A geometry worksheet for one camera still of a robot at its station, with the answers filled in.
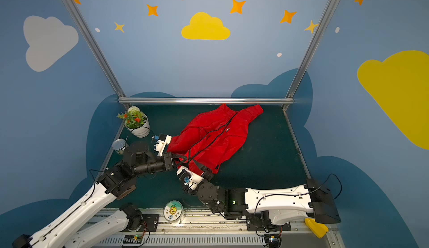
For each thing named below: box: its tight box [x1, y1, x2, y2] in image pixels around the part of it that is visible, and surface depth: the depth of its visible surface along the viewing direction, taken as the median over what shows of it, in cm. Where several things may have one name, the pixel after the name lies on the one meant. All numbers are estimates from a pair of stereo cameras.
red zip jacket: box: [167, 103, 264, 175], surface depth 100 cm
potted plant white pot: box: [116, 106, 151, 138], surface depth 98 cm
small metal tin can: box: [111, 138, 126, 155], surface depth 95 cm
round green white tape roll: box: [163, 199, 184, 224], surface depth 72 cm
